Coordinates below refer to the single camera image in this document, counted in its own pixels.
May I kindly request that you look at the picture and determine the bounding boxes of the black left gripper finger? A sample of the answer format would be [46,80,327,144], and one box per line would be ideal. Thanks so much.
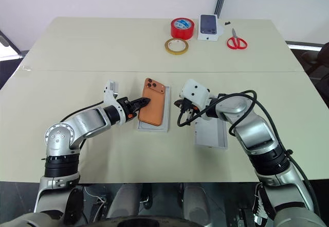
[131,103,149,115]
[130,97,151,108]

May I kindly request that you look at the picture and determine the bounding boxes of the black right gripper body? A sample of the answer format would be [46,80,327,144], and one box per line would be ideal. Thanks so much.
[181,98,200,114]

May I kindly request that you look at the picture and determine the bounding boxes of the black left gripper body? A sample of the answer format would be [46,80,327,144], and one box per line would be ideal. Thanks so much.
[116,97,136,122]

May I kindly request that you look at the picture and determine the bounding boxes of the orange phone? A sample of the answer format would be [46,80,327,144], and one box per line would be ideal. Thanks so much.
[138,77,167,127]

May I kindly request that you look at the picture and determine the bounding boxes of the white phone box base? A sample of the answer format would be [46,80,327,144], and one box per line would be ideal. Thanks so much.
[135,83,172,133]

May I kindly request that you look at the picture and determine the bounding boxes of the white phone box lid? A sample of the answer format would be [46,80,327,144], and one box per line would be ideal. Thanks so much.
[194,116,230,151]

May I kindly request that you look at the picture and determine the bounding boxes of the white box with phone print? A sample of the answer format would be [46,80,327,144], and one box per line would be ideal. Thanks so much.
[197,14,220,42]

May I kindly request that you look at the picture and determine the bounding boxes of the yellow tape roll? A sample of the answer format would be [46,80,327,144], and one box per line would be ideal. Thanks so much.
[164,38,190,56]

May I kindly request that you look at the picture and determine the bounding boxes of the red tape roll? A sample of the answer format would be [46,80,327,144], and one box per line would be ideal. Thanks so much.
[170,17,195,41]

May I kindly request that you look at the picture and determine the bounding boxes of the grey rounded leg cover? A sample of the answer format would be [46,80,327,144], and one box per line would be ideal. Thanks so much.
[183,183,215,225]
[106,183,142,219]

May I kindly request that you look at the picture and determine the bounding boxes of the dark office chair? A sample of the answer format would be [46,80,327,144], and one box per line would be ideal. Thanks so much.
[300,42,329,106]

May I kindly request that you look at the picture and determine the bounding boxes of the silver robot torso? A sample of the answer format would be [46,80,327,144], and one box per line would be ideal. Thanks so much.
[0,211,329,227]

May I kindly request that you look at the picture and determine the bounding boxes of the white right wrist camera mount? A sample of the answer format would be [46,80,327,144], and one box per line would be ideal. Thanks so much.
[178,79,210,109]

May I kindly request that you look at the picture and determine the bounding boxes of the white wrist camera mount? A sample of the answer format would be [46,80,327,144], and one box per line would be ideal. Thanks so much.
[178,79,210,109]
[103,79,129,125]

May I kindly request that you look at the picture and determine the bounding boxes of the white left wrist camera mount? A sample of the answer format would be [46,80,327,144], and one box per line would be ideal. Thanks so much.
[103,79,129,125]

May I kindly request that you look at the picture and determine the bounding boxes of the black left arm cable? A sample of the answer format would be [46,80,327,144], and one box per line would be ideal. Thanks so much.
[60,100,106,123]

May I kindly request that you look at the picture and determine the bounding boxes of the red handled scissors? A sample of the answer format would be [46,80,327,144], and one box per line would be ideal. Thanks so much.
[226,28,248,51]

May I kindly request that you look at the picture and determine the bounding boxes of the white wire bundle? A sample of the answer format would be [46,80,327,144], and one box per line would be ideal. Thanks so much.
[84,185,107,223]

